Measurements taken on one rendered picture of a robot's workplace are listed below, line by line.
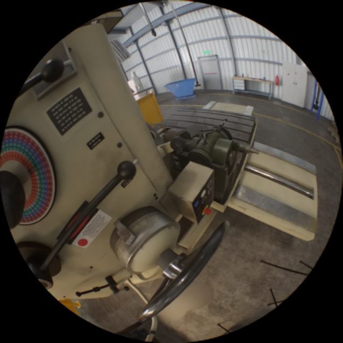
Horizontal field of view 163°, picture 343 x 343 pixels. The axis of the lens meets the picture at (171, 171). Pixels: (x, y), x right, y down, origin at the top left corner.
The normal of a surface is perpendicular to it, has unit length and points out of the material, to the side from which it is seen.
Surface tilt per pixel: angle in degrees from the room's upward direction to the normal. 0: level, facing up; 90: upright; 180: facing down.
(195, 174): 0
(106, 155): 90
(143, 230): 20
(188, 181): 0
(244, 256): 0
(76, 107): 90
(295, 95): 90
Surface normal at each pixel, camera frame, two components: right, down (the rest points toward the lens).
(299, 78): -0.61, 0.69
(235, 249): -0.28, -0.64
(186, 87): -0.18, 0.77
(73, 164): 0.74, 0.33
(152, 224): 0.12, -0.92
